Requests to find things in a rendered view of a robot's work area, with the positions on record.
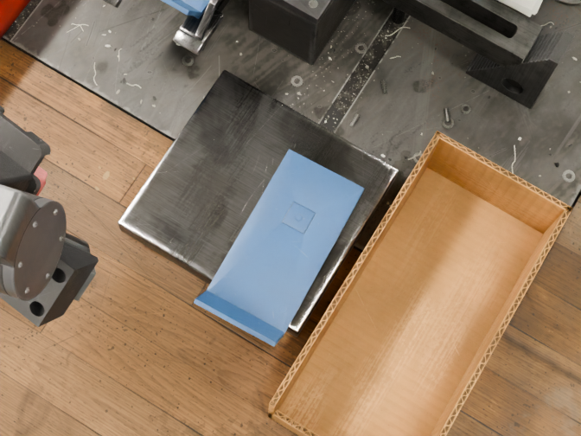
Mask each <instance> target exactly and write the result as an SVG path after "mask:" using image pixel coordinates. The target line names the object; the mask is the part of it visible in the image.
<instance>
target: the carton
mask: <svg viewBox="0 0 581 436"><path fill-rule="evenodd" d="M572 209H573V208H572V207H571V206H569V205H567V204H565V203H564V202H562V201H560V200H559V199H557V198H555V197H553V196H551V195H549V194H547V193H546V192H545V191H543V190H541V189H539V188H537V187H535V186H533V185H532V184H531V183H528V182H527V181H525V180H523V179H521V178H520V177H518V176H516V175H515V174H513V173H511V172H509V171H508V170H505V169H503V168H502V167H501V166H499V165H497V164H495V163H493V162H491V161H489V160H488V159H487V158H485V157H483V156H481V155H479V154H477V153H476V152H474V151H472V150H471V149H469V148H467V147H465V146H464V145H462V144H459V143H458V142H457V141H455V140H453V139H451V138H449V137H447V136H445V135H444V134H443V133H441V132H439V131H436V133H435V135H434V136H433V138H432V140H431V141H430V143H429V144H428V146H427V147H426V149H425V151H424V153H423V154H422V156H421V158H420V159H419V160H418V162H417V164H416V165H415V167H414V169H413V170H412V173H411V174H410V175H409V176H408V178H407V180H406V181H405V184H404V185H403V187H402V188H401V190H400V192H399V193H398V195H397V196H396V198H395V199H394V201H393V203H392V205H391V207H390V208H389V209H388V210H387V212H386V214H385V216H384V218H383V219H382V221H381V222H380V225H379V226H378V227H377V229H376V230H375V232H374V233H373V236H372V237H371V239H370V241H369V242H368V243H367V245H366V247H365V248H364V250H363V252H362V253H361V255H360V257H359V259H358V260H357V261H356V262H355V264H354V266H353V268H352V270H351V271H350V273H349V274H348V276H347V277H346V279H345V281H344V282H343V284H342V286H341V288H340V289H339V291H338V293H337V294H336V295H335V297H334V299H333V300H332V302H331V304H330V305H329V307H328V309H327V310H326V311H325V313H324V315H323V316H322V318H321V320H320V322H319V323H318V325H317V327H316V328H315V329H314V331H313V333H312V334H311V336H310V338H309V340H308V341H307V343H306V344H305V345H304V347H303V349H302V351H301V352H300V354H299V356H298V357H297V359H296V361H295V362H294V363H293V365H292V367H291V368H290V371H289V372H288V374H287V375H286V377H285V378H284V380H283V382H282V383H281V385H280V386H279V388H278V390H277V392H276V393H275V394H274V396H273V397H272V399H271V401H270V403H269V409H268V417H269V418H271V419H272V420H275V421H276V422H277V423H278V424H280V425H282V426H284V427H285V428H287V429H289V430H290V431H292V432H293V433H295V434H296V435H298V436H446V435H447V433H448V431H449V430H450V428H451V426H452V424H453V422H454V421H455V419H456V417H457V416H458V414H459V412H460V410H461V408H462V407H463V404H464V402H465V401H466V400H467V398H468V396H469V393H470V392H471V390H472V388H473V387H474V386H475V384H476V381H477V379H478V378H479V376H480V374H481V372H482V371H483V369H484V367H485V365H486V363H487V362H488V359H489V358H490V356H491V355H492V353H493V351H494V349H495V347H496V345H497V344H498V342H499V341H500V339H501V336H502V334H503V333H504V331H505V329H506V328H507V326H508V324H509V322H510V320H511V318H512V317H513V315H514V313H515V312H516V310H517V308H518V306H519V304H520V302H521V300H522V299H523V297H524V296H525V294H526V292H527V289H528V288H529V286H530V285H531V283H532V282H533V279H534V277H535V275H536V274H537V272H538V270H539V269H540V267H541V265H542V263H543V261H544V259H545V258H546V256H547V254H548V252H549V251H550V249H551V247H552V245H553V243H554V241H555V240H556V238H557V237H558V235H559V232H560V230H561V229H562V227H563V226H564V224H565V222H566V220H567V218H568V216H569V214H570V213H571V211H572Z"/></svg>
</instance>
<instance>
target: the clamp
mask: <svg viewBox="0 0 581 436"><path fill-rule="evenodd" d="M383 1H384V2H386V3H389V4H391V5H392V6H393V7H394V8H393V14H392V21H393V22H394V23H396V24H401V23H402V22H403V21H404V20H405V15H406V14H407V15H409V16H412V17H414V18H415V19H417V20H419V21H420V22H422V23H424V24H426V25H428V26H430V27H431V28H433V29H435V30H437V31H438V32H440V33H442V34H444V35H446V36H448V37H449V38H451V39H453V40H454V41H456V42H459V43H461V44H462V45H464V46H465V47H467V48H469V49H471V50H473V51H475V52H477V53H478V54H479V55H482V56H484V57H486V58H487V59H489V60H491V61H493V62H494V63H496V64H498V65H500V66H502V67H505V66H506V67H508V66H510V67H512V65H513V66H515V65H518V66H519V65H520V64H521V63H522V62H523V61H524V59H525V58H526V56H527V54H528V52H529V50H530V49H531V47H532V45H533V44H534V42H535V41H536V39H537V38H538V36H539V34H540V32H541V30H542V29H543V27H542V26H540V25H538V24H537V23H535V22H533V21H531V20H529V19H527V18H525V17H524V16H522V15H520V14H518V13H516V12H515V11H513V10H511V9H509V8H507V7H506V6H504V5H502V4H500V3H497V2H496V1H495V0H383Z"/></svg>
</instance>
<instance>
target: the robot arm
mask: <svg viewBox="0 0 581 436"><path fill-rule="evenodd" d="M3 113H4V108H3V107H1V106H0V298H1V299H3V300H4V301H5V302H7V303H8V304H9V305H11V306H12V307H13V308H14V309H16V310H17V311H18V312H20V313H21V314H22V315H24V316H25V317H26V318H27V319H28V320H29V321H30V322H32V323H33V324H34V325H36V326H37V327H40V326H42V325H44V324H46V323H48V322H51V321H53V320H55V319H56V318H58V317H61V316H63V315H64V314H65V312H66V311H67V308H68V307H69V305H70V304H71V303H72V302H73V300H76V301H79V300H80V298H81V296H82V294H83V293H84V291H85V290H86V288H87V287H88V286H89V284H90V283H91V281H92V280H93V278H94V276H95V274H96V272H95V266H96V265H97V263H98V262H99V260H98V257H96V256H94V255H91V252H90V248H89V245H88V243H87V242H86V241H84V240H81V239H79V238H77V237H75V236H72V235H71V234H68V233H66V230H67V219H66V214H65V210H64V208H63V207H62V205H61V204H60V203H59V202H56V201H53V200H50V199H47V198H44V197H41V196H39V194H40V193H41V191H42V189H43V187H44V186H45V184H46V181H45V180H46V178H47V176H48V173H47V172H46V171H45V170H44V169H42V168H41V167H40V166H39V165H40V163H41V161H42V159H43V158H44V157H45V156H46V155H50V151H51V150H50V147H49V145H48V144H47V143H46V142H45V141H43V140H42V139H41V138H39V137H38V136H37V135H35V134H34V133H33V132H32V131H25V130H24V129H22V128H21V127H20V126H18V125H17V124H15V123H14V122H13V121H11V120H10V119H9V118H7V117H6V116H5V115H3Z"/></svg>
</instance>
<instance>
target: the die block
mask: <svg viewBox="0 0 581 436"><path fill-rule="evenodd" d="M355 1H356V0H334V2H333V3H332V4H331V5H330V6H329V8H328V10H327V11H326V13H325V14H324V16H323V17H322V19H321V21H320V22H319V23H318V24H317V25H315V24H314V23H312V22H310V21H308V20H307V19H305V18H303V17H301V16H300V15H298V14H296V13H294V12H293V11H291V10H288V9H286V8H285V7H284V6H282V5H280V4H279V3H276V2H274V1H273V0H249V29H250V30H251V31H252V32H254V33H256V34H257V35H260V36H262V37H263V38H265V39H266V40H268V41H269V42H272V43H274V44H275V45H277V46H279V47H280V48H282V49H284V50H286V51H287V52H289V53H291V54H293V55H295V56H296V57H298V58H299V59H301V60H303V61H305V62H307V63H309V64H310V65H313V64H314V62H315V61H316V59H317V57H318V56H319V54H320V53H321V52H322V50H323V49H324V47H325V46H326V44H327V43H328V41H329V39H330V38H331V36H332V35H333V34H334V33H335V31H336V30H337V28H338V27H339V25H340V24H341V22H342V20H343V19H344V17H345V16H346V14H347V13H348V12H349V10H350V9H351V7H352V6H353V4H354V2H355Z"/></svg>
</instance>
